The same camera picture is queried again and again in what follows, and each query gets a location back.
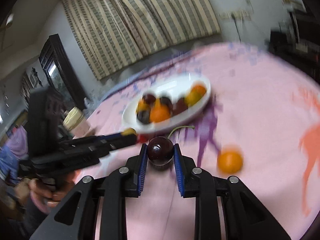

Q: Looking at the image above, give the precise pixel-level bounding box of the small yellow-green fruit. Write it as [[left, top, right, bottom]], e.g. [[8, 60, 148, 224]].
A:
[[121, 128, 137, 136]]

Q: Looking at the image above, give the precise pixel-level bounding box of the red cherry tomato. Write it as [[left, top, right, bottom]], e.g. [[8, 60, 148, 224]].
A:
[[137, 134, 148, 144]]

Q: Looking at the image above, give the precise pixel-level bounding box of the small orange kumquat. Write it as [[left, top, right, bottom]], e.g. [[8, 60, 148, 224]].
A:
[[217, 150, 244, 174]]

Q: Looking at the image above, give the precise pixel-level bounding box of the dark red cherry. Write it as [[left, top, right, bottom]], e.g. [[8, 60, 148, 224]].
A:
[[147, 125, 195, 171]]

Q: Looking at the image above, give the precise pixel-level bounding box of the large orange mandarin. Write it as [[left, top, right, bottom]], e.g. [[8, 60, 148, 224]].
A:
[[149, 105, 171, 123]]

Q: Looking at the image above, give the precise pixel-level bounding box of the left hand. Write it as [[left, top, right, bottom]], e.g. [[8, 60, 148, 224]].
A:
[[14, 171, 77, 214]]

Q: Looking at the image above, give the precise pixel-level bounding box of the glass jar cream lid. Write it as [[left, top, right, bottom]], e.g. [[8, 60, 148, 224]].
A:
[[63, 107, 91, 138]]

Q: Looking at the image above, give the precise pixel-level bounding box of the dark framed cabinet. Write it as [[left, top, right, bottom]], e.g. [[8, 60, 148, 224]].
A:
[[39, 34, 87, 110]]

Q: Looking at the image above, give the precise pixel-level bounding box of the pink deer tablecloth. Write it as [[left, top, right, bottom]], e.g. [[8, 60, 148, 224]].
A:
[[88, 43, 319, 239]]

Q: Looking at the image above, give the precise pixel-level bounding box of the white oval plate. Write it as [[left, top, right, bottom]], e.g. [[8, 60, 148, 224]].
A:
[[122, 73, 212, 134]]

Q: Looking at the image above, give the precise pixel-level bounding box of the striped checked curtain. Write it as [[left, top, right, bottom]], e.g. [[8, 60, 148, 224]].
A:
[[61, 0, 220, 80]]

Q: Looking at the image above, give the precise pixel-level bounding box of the black tv stand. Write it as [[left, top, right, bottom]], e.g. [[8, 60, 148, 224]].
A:
[[268, 9, 319, 83]]

